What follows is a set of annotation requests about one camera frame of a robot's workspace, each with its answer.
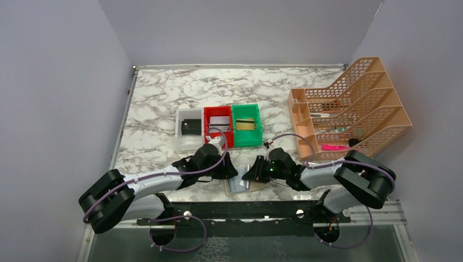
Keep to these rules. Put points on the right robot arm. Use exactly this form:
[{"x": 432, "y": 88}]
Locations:
[{"x": 360, "y": 179}]

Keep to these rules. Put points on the gold credit card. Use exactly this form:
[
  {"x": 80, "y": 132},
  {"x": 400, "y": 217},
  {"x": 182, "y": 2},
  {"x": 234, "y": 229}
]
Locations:
[{"x": 248, "y": 124}]

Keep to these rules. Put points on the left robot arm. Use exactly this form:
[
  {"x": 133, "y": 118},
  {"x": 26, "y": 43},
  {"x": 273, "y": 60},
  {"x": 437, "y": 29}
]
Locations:
[{"x": 116, "y": 197}]

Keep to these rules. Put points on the pink highlighter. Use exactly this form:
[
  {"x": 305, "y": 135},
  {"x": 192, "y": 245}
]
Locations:
[{"x": 326, "y": 147}]

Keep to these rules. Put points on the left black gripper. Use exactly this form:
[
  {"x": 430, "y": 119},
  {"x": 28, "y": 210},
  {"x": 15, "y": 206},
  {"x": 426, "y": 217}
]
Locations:
[{"x": 227, "y": 170}]

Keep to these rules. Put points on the white card stack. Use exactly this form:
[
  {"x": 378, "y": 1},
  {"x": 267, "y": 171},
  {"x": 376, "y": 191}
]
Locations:
[{"x": 220, "y": 122}]

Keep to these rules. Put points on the black credit card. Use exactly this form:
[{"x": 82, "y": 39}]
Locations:
[{"x": 191, "y": 126}]

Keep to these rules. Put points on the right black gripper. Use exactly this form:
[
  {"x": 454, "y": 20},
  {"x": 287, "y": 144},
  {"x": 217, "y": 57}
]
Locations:
[{"x": 255, "y": 173}]

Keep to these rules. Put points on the aluminium frame rail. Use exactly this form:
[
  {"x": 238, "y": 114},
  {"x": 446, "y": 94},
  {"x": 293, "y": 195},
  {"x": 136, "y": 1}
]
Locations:
[{"x": 376, "y": 213}]

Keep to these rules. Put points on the orange mesh file organizer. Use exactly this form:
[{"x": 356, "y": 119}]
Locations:
[{"x": 362, "y": 98}]

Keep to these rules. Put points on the white plastic bin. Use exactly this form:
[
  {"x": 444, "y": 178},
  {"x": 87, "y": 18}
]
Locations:
[{"x": 188, "y": 142}]

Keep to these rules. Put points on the green white pen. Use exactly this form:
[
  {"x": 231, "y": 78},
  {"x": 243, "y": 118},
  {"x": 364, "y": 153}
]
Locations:
[{"x": 336, "y": 129}]

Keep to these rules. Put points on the beige card holder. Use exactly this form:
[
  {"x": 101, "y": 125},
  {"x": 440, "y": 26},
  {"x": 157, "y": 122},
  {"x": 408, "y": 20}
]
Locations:
[{"x": 236, "y": 185}]

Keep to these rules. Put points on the red plastic bin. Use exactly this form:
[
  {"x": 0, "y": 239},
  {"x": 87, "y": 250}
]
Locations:
[{"x": 218, "y": 111}]

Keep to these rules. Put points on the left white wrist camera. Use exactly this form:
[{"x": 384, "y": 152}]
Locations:
[{"x": 218, "y": 142}]

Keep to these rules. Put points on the black mounting rail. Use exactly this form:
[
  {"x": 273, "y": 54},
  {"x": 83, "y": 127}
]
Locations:
[{"x": 168, "y": 229}]

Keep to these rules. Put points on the green plastic bin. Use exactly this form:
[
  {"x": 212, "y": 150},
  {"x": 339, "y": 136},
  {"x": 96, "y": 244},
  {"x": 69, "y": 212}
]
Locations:
[{"x": 244, "y": 138}]

